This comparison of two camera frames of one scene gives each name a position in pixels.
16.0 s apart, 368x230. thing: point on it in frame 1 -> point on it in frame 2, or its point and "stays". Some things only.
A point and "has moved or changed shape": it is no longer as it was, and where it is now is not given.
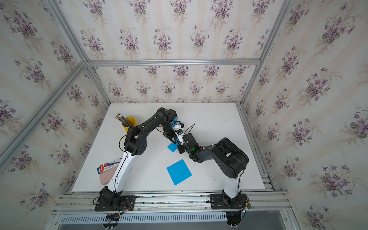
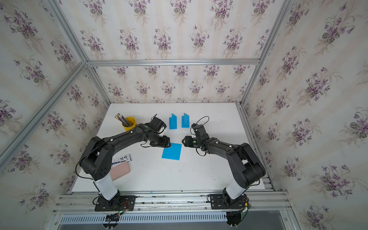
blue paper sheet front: [178, 172] -> [174, 152]
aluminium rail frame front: [259, 203] stays
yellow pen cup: [131, 121] stays
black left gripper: [171, 137] -> [165, 143]
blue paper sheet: [173, 146] has moved or changed shape
